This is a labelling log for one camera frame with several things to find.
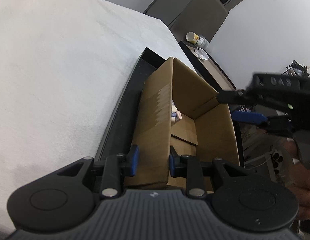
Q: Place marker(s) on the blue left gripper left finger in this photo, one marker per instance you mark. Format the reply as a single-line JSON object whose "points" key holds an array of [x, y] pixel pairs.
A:
{"points": [[133, 159]]}

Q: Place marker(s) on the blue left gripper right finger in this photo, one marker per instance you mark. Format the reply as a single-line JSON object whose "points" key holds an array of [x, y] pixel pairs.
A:
{"points": [[174, 163]]}

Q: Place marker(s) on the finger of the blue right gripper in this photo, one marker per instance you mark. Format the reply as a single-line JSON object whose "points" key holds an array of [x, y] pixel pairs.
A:
{"points": [[233, 97], [251, 118]]}

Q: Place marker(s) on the purple bunny cube toy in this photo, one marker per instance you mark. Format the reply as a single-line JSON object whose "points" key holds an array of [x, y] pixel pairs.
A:
{"points": [[176, 115]]}

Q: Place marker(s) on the brown cardboard box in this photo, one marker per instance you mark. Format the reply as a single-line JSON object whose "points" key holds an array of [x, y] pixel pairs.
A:
{"points": [[205, 131]]}

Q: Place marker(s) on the person's right hand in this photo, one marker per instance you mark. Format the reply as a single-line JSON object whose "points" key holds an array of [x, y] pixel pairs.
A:
{"points": [[300, 186]]}

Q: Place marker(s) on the crumpled white plastic wrapper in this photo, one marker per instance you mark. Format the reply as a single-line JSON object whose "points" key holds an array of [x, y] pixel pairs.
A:
{"points": [[201, 54]]}

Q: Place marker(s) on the grey chair back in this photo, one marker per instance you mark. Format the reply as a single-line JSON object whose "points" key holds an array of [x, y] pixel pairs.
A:
{"points": [[203, 17]]}

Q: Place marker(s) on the white table cloth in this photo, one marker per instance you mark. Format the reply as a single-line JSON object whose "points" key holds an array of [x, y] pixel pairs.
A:
{"points": [[63, 66]]}

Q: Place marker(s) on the black picture frame tray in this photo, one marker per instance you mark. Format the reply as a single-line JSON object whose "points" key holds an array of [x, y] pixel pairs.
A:
{"points": [[207, 60]]}

